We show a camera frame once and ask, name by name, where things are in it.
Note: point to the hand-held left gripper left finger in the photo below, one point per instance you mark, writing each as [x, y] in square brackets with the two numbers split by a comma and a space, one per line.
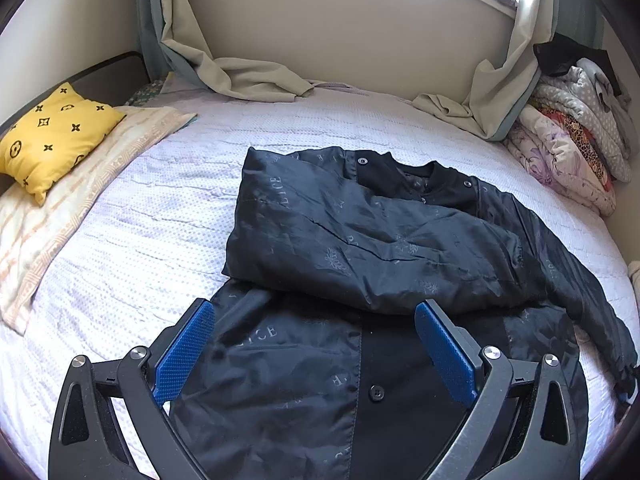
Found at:
[184, 352]

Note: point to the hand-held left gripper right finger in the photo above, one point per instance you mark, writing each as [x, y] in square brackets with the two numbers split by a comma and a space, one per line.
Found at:
[446, 355]

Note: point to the black printed jacket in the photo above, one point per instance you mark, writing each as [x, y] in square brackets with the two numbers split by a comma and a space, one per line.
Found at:
[350, 220]

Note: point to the beige striped pillow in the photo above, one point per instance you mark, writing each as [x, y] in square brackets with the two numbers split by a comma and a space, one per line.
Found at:
[60, 210]

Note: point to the pink floral quilt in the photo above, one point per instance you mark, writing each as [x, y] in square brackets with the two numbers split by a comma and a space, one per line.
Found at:
[550, 165]

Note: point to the yellow patterned pillow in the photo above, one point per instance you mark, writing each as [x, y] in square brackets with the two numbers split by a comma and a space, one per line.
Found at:
[50, 140]

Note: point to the red patterned blanket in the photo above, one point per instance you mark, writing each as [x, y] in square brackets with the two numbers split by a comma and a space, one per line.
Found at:
[580, 140]

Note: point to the floral pillow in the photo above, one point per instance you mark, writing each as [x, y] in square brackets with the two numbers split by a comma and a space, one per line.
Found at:
[147, 92]

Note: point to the stack of folded blankets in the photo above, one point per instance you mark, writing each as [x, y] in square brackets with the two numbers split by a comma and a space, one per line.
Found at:
[585, 110]

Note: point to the dark bed headboard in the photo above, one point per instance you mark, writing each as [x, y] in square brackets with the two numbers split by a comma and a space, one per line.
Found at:
[100, 74]

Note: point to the beige curtain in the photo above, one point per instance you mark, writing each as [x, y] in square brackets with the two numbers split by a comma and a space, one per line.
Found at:
[520, 60]
[200, 60]

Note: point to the black cloth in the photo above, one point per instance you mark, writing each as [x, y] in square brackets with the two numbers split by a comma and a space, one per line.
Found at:
[555, 57]

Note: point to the green curtain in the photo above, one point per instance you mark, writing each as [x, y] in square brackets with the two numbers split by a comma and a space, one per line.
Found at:
[150, 20]
[580, 15]

